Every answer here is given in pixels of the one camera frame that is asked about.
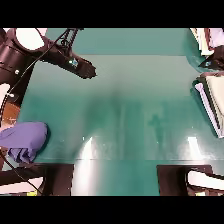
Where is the purple garment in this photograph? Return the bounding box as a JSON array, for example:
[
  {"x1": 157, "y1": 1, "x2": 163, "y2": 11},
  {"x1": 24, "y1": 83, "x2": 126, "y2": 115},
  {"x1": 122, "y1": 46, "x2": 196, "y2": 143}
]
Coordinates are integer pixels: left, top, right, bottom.
[{"x1": 0, "y1": 121, "x2": 50, "y2": 165}]

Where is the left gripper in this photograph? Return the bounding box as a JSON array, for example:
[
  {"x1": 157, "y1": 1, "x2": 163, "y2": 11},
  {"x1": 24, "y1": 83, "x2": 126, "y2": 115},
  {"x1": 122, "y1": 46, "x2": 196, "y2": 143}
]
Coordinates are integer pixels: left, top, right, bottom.
[{"x1": 67, "y1": 55, "x2": 98, "y2": 80}]

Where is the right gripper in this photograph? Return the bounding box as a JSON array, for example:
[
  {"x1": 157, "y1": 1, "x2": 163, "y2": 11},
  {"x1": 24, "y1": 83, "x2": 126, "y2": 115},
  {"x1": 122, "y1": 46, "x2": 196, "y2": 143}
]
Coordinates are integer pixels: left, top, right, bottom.
[{"x1": 199, "y1": 45, "x2": 224, "y2": 72}]

